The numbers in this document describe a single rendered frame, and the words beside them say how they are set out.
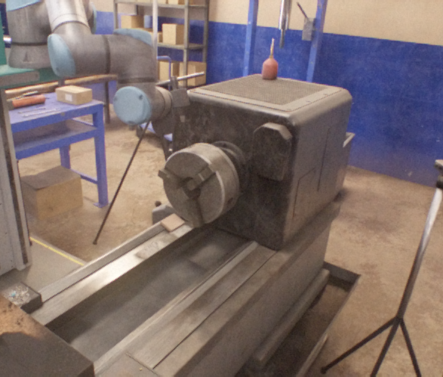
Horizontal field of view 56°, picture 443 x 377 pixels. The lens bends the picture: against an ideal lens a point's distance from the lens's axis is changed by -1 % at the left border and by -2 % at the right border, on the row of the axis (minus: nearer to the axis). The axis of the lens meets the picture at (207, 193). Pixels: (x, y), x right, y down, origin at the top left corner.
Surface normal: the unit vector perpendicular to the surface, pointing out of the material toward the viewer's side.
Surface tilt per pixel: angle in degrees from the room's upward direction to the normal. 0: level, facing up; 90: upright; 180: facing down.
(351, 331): 0
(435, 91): 90
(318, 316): 0
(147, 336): 48
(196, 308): 0
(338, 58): 90
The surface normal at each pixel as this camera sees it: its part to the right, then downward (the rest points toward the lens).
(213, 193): -0.58, 0.33
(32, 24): 0.45, 0.43
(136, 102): -0.27, 0.34
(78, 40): 0.31, -0.43
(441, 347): 0.05, -0.90
